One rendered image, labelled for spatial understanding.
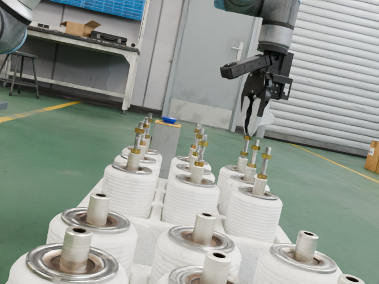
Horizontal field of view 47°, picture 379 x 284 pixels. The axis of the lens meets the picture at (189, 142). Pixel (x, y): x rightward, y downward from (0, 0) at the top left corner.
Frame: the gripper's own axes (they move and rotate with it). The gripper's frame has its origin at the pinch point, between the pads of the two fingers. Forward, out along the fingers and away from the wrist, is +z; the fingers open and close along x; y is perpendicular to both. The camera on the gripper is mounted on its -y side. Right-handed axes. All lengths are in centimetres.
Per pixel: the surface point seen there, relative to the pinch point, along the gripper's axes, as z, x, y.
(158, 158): 10.5, 6.6, -17.9
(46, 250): 10, -47, -53
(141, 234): 18.9, -19.3, -30.8
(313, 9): -142, 371, 334
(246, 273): 22.2, -27.8, -13.9
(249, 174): 8.4, -11.6, -5.3
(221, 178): 12.3, -0.1, -4.0
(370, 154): 19, 217, 319
